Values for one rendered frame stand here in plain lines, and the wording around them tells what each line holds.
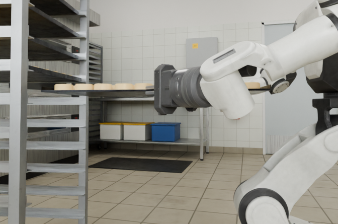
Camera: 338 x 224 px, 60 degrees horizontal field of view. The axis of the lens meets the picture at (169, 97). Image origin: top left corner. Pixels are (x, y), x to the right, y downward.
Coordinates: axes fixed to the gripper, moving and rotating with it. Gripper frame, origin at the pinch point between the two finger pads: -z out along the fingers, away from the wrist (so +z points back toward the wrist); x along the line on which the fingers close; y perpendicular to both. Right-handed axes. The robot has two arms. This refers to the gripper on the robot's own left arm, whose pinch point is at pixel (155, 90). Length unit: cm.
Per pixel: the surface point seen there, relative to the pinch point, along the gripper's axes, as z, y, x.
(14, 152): -22.6, 27.5, -15.9
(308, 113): -147, -403, -15
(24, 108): -22.7, 25.3, -4.8
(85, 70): -54, -5, 11
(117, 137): -339, -186, -52
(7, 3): -27.8, 28.7, 23.4
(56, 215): -62, 3, -48
